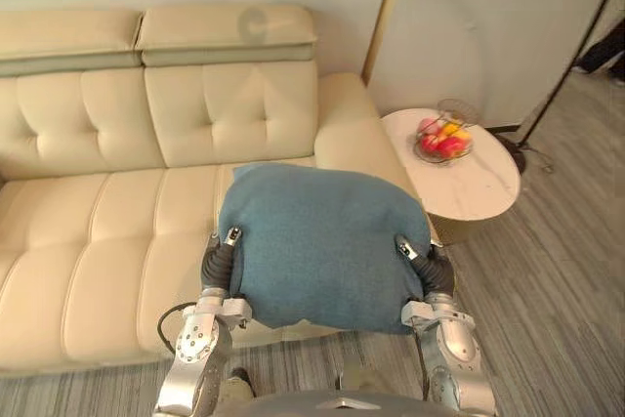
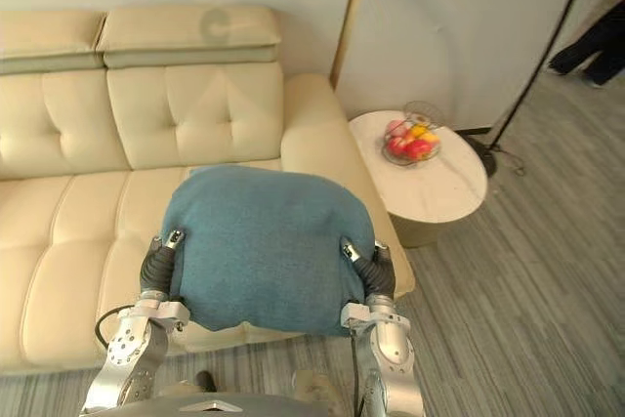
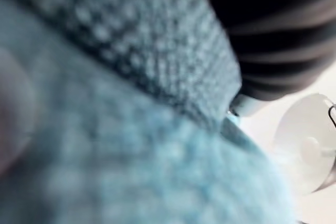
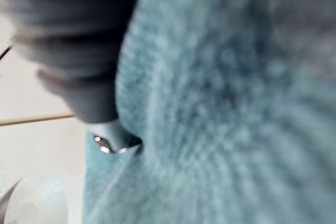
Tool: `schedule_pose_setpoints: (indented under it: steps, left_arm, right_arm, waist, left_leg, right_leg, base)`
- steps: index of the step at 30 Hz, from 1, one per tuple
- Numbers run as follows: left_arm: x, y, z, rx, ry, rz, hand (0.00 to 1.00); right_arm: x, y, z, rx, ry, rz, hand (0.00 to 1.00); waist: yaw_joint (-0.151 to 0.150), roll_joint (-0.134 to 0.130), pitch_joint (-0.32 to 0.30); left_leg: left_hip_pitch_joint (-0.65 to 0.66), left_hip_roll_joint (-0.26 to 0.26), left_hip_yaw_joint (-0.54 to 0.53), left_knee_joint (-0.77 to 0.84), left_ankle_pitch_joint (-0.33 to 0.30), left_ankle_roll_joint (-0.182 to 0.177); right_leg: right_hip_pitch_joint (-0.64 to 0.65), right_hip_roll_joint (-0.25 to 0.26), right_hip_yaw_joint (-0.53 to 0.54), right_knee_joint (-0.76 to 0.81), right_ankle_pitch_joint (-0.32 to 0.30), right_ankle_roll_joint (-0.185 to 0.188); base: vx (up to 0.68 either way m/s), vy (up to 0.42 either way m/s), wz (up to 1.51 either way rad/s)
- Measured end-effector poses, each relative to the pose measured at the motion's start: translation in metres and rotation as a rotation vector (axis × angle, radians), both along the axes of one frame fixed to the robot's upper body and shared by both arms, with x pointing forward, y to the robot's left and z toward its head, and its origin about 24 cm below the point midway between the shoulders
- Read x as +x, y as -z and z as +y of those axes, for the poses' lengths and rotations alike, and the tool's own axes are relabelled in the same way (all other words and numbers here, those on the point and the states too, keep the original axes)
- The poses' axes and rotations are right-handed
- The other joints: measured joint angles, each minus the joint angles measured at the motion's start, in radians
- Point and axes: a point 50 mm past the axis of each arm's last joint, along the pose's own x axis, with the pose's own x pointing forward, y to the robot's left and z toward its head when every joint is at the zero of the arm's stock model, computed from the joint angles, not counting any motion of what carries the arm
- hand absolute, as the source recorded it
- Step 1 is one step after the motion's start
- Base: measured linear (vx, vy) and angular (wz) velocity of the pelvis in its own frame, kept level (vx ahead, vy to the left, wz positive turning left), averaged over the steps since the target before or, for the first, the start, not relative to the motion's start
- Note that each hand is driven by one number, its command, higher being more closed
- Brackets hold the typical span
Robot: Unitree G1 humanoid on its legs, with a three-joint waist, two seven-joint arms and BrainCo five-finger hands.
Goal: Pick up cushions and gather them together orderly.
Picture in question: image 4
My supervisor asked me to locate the plump blue cushion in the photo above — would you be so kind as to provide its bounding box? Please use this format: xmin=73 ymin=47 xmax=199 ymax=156
xmin=82 ymin=0 xmax=336 ymax=224

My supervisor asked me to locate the wooden wall trim strip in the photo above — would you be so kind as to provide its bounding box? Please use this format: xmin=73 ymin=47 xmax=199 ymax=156
xmin=0 ymin=112 xmax=76 ymax=127

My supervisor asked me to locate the round white side table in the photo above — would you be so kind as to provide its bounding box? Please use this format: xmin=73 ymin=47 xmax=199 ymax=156
xmin=0 ymin=175 xmax=69 ymax=224

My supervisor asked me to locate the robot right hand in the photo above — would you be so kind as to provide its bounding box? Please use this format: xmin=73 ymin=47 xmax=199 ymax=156
xmin=0 ymin=0 xmax=151 ymax=155

